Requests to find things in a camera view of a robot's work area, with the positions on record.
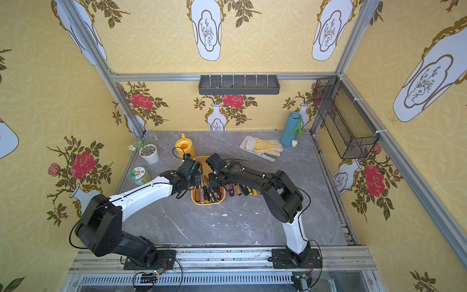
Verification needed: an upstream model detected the tan grip black screwdriver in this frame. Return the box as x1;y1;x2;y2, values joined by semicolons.
235;184;242;195

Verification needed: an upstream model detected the yellow storage box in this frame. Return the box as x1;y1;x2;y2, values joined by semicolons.
191;156;229;206

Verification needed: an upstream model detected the black handled screwdriver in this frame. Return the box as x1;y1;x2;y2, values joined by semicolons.
240;185;249;196

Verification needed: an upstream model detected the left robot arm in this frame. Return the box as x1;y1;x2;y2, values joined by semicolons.
71;157;201;268

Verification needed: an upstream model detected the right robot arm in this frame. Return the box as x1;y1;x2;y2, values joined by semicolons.
206;153;311;258

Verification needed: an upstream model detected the yellow watering can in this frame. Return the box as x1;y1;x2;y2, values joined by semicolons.
175;133;197;159

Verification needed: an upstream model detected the white potted plant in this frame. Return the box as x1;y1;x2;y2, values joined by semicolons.
128;140;159;164

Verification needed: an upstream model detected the round tape tin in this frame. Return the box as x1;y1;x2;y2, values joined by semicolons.
130;167;152;186

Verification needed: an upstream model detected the yellow white work glove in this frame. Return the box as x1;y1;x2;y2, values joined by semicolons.
240;136;283;162

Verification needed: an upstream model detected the teal vase with flower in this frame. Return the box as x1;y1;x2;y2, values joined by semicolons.
280;112;304;146

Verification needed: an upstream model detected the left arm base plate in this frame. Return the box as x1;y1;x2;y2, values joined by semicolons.
124;249;176;271

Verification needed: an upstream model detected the grey wall shelf rack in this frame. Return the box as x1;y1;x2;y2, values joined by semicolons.
198;74;280;96

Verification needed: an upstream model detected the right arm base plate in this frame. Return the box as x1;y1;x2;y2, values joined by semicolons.
268;248;322;269

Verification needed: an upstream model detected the black wire mesh basket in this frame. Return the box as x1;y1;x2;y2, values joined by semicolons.
313;77;379;159

